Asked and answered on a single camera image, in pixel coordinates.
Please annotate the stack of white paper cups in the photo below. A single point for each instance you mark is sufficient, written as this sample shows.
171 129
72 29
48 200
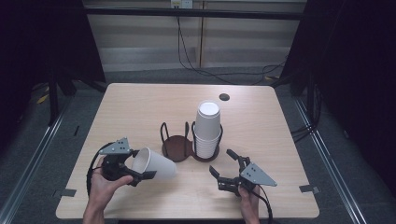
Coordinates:
208 124

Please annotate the single white paper cup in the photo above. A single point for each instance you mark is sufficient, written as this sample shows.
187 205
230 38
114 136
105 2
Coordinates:
162 168

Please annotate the yellow floor tape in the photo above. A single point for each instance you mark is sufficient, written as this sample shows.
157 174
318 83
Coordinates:
42 99

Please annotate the black metal stand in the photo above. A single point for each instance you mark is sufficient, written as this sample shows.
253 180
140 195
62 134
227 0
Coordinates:
53 99

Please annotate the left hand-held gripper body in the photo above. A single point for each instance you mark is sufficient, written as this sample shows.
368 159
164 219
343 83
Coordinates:
115 165

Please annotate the person's right hand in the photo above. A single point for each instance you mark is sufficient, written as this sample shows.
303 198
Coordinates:
249 207

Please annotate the dark round table grommet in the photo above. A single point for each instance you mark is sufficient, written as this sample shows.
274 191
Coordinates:
224 96

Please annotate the person's left hand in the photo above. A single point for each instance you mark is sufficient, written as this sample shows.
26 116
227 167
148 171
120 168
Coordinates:
101 189

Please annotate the small black floor tape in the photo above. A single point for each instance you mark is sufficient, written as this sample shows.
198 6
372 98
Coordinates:
76 130

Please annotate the black curtain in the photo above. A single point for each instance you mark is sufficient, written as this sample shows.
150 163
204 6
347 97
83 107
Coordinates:
40 40
358 77

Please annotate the white wall socket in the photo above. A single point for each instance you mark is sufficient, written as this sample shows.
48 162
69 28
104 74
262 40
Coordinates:
182 3

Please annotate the metal floor rail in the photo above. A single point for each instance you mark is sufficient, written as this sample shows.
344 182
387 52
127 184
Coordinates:
34 161
330 161

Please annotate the grey tape strip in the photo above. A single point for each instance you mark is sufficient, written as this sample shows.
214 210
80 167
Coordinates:
308 188
66 193

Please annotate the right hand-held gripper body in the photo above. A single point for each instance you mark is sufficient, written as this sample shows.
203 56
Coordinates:
253 175

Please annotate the black horizontal bar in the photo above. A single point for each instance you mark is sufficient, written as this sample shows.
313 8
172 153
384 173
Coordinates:
140 11

